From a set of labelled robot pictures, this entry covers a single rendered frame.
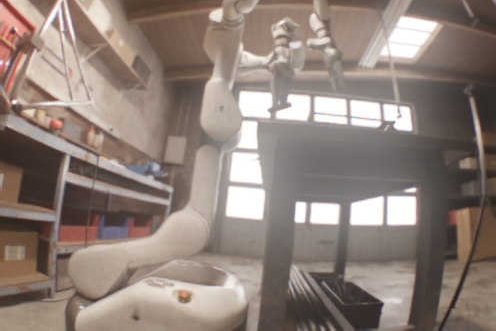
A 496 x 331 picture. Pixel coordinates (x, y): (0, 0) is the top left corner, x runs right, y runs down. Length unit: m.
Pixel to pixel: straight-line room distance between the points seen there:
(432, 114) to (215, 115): 4.85
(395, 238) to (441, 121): 2.41
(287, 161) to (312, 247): 3.38
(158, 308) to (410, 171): 0.91
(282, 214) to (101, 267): 0.64
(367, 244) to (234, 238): 2.13
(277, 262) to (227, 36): 0.89
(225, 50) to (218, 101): 0.27
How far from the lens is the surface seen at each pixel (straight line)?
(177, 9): 3.12
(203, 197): 0.90
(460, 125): 5.82
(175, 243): 0.87
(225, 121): 0.91
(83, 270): 1.02
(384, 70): 4.54
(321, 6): 1.23
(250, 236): 4.08
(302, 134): 0.75
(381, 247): 4.50
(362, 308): 1.25
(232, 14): 1.07
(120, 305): 0.80
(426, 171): 1.02
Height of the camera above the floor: 0.60
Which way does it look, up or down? 16 degrees up
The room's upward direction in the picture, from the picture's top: 6 degrees clockwise
